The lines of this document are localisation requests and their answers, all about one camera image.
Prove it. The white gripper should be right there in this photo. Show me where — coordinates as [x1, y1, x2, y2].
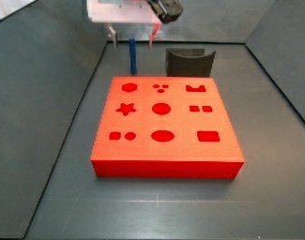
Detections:
[88, 0, 161, 49]

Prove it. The blue square-circle peg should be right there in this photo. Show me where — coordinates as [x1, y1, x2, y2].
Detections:
[129, 38, 137, 75]

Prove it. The red shape-sorter board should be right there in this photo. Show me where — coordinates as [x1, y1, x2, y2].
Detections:
[92, 77, 245, 179]

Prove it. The black curved stand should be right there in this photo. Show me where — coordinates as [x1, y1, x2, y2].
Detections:
[167, 48, 216, 77]

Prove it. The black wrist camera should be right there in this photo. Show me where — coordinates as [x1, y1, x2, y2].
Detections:
[148, 0, 184, 23]

